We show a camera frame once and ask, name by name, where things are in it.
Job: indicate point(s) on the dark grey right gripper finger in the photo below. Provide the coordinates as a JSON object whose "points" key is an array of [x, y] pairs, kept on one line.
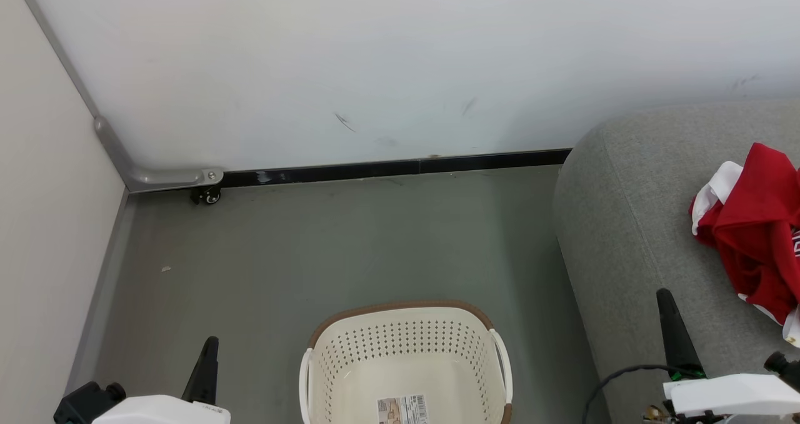
{"points": [[678, 343]]}

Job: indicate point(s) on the black baseboard strip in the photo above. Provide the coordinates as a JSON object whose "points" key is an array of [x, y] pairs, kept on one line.
{"points": [[387, 169]]}

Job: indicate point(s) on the cream perforated laundry basket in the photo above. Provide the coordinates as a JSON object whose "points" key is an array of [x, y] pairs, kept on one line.
{"points": [[406, 349]]}

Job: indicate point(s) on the black caster wheel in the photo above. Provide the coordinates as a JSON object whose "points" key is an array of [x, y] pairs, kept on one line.
{"points": [[209, 196]]}

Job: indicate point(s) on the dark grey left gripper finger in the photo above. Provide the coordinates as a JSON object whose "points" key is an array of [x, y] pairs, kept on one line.
{"points": [[205, 374]]}

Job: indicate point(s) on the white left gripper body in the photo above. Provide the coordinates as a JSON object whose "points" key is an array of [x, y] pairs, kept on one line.
{"points": [[162, 411]]}

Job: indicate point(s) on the printed paper basket label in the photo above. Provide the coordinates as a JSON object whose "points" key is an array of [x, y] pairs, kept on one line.
{"points": [[403, 409]]}

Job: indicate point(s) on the red shirt with white trim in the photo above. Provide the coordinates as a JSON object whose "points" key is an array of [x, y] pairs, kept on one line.
{"points": [[756, 274]]}

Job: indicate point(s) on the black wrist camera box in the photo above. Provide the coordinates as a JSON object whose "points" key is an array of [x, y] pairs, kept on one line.
{"points": [[787, 371], [81, 405]]}

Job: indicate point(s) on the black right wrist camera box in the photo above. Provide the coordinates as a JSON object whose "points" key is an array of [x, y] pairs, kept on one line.
{"points": [[787, 371]]}

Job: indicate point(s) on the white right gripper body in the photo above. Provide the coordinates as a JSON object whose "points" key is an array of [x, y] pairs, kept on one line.
{"points": [[731, 396]]}

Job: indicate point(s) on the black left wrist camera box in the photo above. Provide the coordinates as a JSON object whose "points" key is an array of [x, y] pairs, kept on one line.
{"points": [[81, 405]]}

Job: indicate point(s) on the grey fabric sofa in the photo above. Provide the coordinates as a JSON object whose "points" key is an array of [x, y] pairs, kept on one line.
{"points": [[625, 236]]}

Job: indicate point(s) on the red shorts with white stripes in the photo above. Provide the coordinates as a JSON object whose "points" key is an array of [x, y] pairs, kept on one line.
{"points": [[762, 186]]}

